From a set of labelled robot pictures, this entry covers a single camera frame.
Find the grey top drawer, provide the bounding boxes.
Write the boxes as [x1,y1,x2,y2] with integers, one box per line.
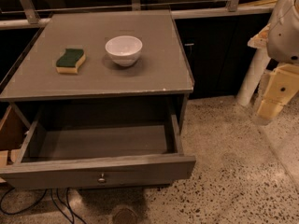
[1,117,195,189]

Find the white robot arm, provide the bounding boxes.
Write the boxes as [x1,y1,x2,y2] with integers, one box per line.
[236,0,299,125]

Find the grey wooden drawer cabinet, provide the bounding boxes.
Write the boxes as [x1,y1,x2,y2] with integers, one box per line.
[0,9,195,191]

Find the metal drawer knob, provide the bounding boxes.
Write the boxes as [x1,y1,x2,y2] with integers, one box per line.
[97,173,107,184]

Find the white ceramic bowl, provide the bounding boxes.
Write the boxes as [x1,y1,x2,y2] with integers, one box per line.
[105,35,143,67]

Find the round floor drain cover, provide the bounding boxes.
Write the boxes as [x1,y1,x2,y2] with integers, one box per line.
[112,207,137,224]

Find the green and yellow sponge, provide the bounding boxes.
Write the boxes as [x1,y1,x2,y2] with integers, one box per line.
[56,49,86,74]

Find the blue floor cable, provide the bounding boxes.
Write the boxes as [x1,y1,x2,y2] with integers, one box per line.
[50,188,88,224]

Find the metal railing frame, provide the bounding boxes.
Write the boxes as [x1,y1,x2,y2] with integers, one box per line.
[0,0,277,30]

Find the black floor cable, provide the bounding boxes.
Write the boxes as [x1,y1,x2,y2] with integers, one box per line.
[0,188,49,217]

